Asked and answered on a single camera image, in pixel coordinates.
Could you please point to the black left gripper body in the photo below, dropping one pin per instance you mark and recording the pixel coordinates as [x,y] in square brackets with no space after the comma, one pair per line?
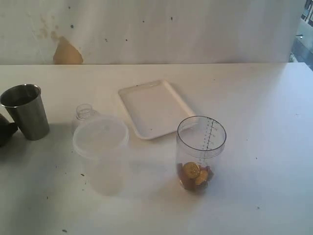
[7,130]

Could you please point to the stainless steel cup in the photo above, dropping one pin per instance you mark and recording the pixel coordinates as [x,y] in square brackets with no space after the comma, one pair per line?
[24,105]

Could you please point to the gold coin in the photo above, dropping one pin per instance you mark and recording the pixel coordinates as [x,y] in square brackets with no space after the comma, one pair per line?
[202,177]
[191,170]

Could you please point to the clear plastic shaker lid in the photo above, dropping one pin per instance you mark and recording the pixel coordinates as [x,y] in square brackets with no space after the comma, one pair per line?
[82,113]

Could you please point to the clear graduated shaker cup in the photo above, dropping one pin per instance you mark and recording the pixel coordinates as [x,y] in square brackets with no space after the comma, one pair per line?
[200,139]

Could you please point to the frosted plastic deli container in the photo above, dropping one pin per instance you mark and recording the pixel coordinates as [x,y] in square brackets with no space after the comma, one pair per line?
[102,142]

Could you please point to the white rectangular tray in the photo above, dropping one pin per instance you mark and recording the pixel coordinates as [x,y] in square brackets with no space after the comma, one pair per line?
[155,108]

